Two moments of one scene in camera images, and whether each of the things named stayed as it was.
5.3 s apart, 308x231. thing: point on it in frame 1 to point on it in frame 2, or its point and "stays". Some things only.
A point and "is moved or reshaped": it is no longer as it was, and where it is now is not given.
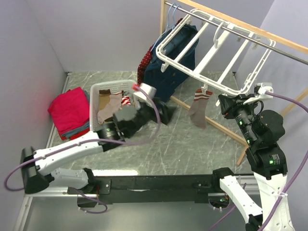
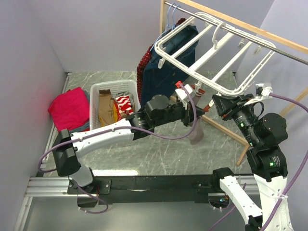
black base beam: [143, 189] stays
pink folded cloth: [70, 109] stays
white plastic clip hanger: [218, 56] stays
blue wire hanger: [175, 6] stays
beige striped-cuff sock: [114, 105] to [198, 134]
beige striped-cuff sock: [197, 110] is moved or reshaped
